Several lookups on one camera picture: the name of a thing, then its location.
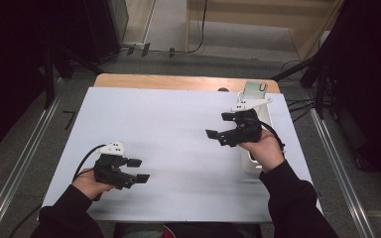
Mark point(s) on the person's left hand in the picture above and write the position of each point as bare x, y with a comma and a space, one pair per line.
89, 185

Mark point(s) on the white table mat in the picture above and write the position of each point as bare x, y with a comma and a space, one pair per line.
178, 158

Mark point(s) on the black metal stand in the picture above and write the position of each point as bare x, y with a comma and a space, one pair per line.
319, 89
49, 82

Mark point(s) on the iridescent translucent phone case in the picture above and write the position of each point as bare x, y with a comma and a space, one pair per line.
255, 90

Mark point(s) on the black curtain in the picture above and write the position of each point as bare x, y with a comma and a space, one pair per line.
13, 66
367, 82

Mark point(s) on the long white plastic holder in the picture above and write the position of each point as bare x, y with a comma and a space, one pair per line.
249, 162

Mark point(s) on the metal floor rail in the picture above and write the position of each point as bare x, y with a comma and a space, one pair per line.
340, 172
20, 165

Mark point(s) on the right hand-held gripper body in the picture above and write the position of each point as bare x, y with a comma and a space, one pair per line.
244, 127

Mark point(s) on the wooden table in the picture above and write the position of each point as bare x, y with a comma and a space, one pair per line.
165, 81

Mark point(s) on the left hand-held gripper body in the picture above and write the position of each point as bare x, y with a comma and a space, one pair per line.
110, 167

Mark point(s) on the person's right hand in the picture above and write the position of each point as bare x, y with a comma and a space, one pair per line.
266, 150

